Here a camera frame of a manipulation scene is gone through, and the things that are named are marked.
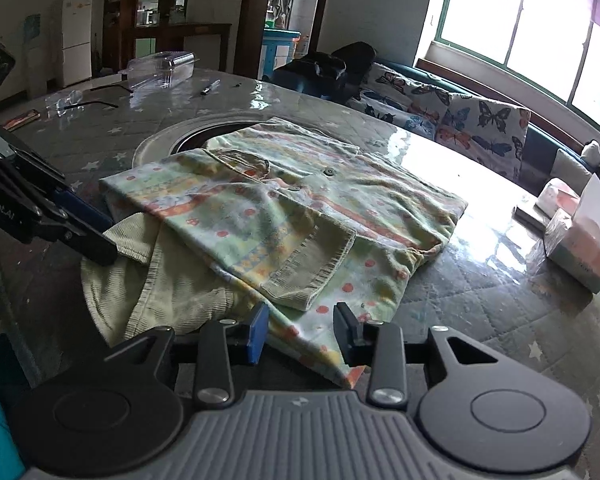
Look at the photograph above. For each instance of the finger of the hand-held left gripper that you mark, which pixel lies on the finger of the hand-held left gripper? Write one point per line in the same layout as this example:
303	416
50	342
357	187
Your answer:
82	210
95	250

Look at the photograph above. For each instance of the grey flat box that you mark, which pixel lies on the grey flat box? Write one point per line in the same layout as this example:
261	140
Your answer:
529	216

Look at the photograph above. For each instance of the white refrigerator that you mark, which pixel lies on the white refrigerator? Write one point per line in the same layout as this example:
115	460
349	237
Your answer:
77	35

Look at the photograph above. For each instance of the blue cabinet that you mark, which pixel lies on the blue cabinet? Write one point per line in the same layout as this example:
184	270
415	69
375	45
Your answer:
277	52

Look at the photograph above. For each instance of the black and white plush toy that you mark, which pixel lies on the black and white plush toy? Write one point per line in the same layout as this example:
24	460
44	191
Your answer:
595	157

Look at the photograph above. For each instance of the blue sofa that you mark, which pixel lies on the blue sofa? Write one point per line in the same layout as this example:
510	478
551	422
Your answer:
537	150

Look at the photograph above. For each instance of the black bag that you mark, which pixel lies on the black bag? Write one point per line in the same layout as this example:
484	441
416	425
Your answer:
305	77

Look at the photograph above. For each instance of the black pen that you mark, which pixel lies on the black pen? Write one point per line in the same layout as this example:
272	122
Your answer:
210	88

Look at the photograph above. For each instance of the clear plastic container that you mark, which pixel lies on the clear plastic container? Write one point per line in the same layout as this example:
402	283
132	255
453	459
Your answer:
162	70

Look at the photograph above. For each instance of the white water dispenser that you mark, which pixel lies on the white water dispenser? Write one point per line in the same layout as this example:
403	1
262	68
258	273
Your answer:
34	55

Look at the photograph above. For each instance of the black garment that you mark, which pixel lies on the black garment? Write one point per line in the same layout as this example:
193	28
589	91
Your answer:
357	60

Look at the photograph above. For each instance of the pink and green tissue pack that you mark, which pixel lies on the pink and green tissue pack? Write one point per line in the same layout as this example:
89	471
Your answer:
577	255

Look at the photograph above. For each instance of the brown wooden door frame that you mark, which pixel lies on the brown wooden door frame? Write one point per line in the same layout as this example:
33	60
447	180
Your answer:
252	10

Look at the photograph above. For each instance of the grey pillow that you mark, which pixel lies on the grey pillow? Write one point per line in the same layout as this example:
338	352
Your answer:
570	170

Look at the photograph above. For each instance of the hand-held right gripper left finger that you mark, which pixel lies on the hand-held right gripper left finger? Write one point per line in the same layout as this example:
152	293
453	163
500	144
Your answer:
257	332

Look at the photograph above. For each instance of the dark phone with red edge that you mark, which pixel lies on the dark phone with red edge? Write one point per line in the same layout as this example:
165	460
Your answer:
21	120

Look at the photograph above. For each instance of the green framed window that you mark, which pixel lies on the green framed window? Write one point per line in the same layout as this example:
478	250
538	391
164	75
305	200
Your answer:
530	20

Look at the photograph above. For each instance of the black thin stick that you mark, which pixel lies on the black thin stick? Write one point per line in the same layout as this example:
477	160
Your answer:
97	104
111	88

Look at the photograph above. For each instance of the black round induction cooktop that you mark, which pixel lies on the black round induction cooktop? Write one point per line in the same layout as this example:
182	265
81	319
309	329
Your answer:
200	137

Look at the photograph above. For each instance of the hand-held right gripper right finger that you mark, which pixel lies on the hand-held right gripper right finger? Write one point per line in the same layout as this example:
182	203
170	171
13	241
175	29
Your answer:
347	335

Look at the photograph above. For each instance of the pastel patterned child's jacket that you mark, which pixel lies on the pastel patterned child's jacket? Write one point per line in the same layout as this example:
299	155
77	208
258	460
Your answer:
260	200

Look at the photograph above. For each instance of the butterfly print cushion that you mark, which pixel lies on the butterfly print cushion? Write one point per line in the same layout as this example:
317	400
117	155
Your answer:
405	105
485	130

